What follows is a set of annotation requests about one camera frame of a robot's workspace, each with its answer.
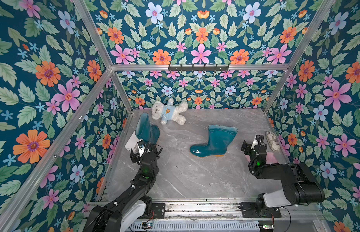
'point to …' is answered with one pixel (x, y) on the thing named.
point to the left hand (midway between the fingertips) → (142, 145)
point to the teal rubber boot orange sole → (146, 132)
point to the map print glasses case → (273, 141)
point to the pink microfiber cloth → (271, 158)
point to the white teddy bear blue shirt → (169, 111)
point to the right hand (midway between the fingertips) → (256, 141)
